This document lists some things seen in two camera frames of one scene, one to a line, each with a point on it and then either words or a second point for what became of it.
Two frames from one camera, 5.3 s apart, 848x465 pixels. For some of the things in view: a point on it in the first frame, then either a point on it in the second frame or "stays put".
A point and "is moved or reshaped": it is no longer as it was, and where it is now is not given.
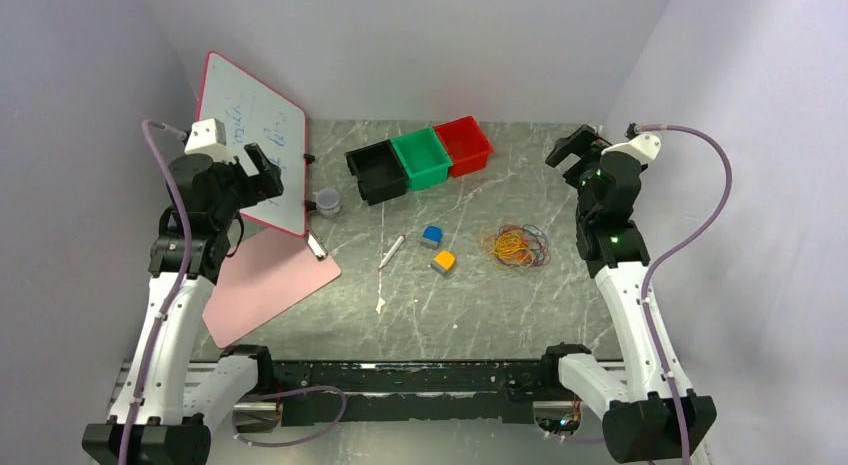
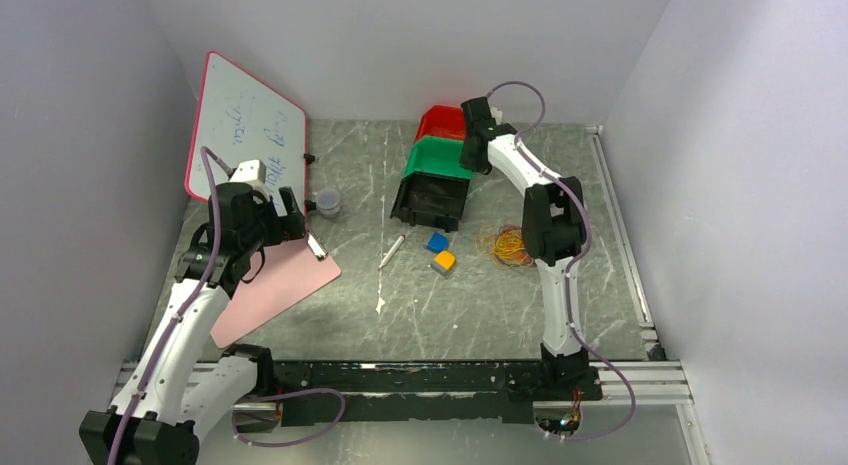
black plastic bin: [380, 171] to [430, 200]
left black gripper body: [255, 188] to [288, 227]
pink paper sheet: [264, 273] stays put
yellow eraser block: [443, 263] stays put
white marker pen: [393, 250] stays put
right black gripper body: [588, 146] to [474, 162]
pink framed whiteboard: [255, 114] stays put
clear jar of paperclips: [328, 203] stays put
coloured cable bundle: [515, 247] stays put
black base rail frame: [401, 390] stays put
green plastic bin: [423, 157] is moved or reshaped
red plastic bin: [467, 145] is moved or reshaped
